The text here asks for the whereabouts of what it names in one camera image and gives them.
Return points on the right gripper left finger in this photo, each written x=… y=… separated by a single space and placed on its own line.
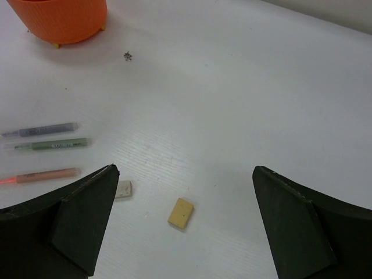
x=59 y=234

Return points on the tan eraser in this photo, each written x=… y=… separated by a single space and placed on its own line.
x=181 y=214

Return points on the orange round divided container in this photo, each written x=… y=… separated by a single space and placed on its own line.
x=62 y=22

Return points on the grey-white eraser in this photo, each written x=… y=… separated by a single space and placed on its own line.
x=124 y=189

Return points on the purple-grey slim highlighter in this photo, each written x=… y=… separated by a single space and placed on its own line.
x=43 y=130

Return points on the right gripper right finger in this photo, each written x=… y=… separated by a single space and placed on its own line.
x=312 y=235

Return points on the green-grey slim highlighter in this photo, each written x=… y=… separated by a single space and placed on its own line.
x=48 y=145

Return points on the pink-orange slim highlighter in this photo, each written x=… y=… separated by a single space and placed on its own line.
x=42 y=176

